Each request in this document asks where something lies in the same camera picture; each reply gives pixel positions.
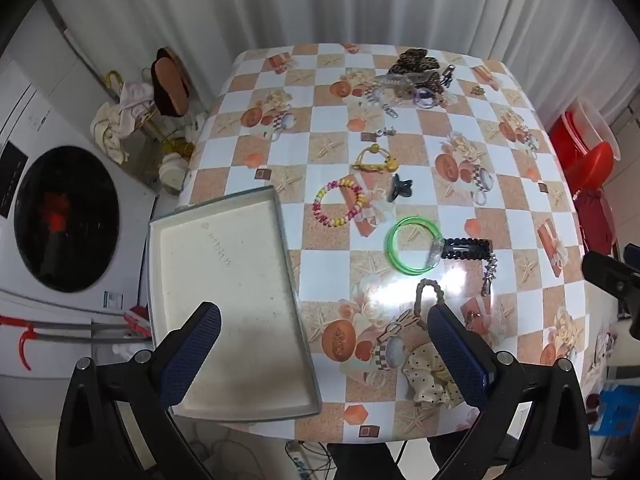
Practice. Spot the checkered floral tablecloth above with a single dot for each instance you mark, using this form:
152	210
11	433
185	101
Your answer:
320	260

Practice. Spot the small black claw clip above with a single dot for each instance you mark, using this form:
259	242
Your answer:
400	187

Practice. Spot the black beaded hair clip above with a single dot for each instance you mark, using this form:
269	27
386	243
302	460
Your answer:
465	249

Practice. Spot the person's dark trouser leg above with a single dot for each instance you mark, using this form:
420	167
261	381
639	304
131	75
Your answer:
360	462

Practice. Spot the translucent white basin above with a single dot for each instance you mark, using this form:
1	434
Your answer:
595	120

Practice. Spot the red plastic hook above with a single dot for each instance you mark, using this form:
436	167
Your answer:
27	340

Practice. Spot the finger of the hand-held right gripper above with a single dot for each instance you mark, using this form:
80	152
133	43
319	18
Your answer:
607	272

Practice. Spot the white rectangular tray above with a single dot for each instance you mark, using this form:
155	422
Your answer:
235	285

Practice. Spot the wooden rabbit hair clip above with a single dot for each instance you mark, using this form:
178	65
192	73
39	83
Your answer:
400	327

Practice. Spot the transparent claw clip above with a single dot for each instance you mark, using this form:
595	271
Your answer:
395	82

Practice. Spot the dark red bag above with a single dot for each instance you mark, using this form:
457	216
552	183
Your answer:
595	220

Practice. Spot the blue plastic stool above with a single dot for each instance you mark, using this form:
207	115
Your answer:
615	410

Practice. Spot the cream polka dot scrunchie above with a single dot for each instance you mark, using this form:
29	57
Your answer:
425	375

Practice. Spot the green translucent bangle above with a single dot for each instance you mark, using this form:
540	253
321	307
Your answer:
389	245

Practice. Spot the red bristle brush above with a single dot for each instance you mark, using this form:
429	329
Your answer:
137	320

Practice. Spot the cream cloth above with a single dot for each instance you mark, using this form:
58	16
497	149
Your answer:
107	130

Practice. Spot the leopard print claw clip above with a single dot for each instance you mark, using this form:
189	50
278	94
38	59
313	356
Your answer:
410	62

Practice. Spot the red plastic bucket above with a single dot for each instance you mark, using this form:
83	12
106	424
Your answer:
592	160

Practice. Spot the pink cloth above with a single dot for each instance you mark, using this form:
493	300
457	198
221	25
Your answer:
135	94

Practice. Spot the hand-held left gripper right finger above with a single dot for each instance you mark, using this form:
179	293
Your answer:
457	355

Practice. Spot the white slipper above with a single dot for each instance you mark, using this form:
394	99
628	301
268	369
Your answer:
172	172

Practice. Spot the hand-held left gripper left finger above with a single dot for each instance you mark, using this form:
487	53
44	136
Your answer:
192	350

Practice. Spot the white power strip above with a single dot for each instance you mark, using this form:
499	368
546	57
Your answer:
297	460

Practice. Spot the white washing machine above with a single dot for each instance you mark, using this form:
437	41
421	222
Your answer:
65	220

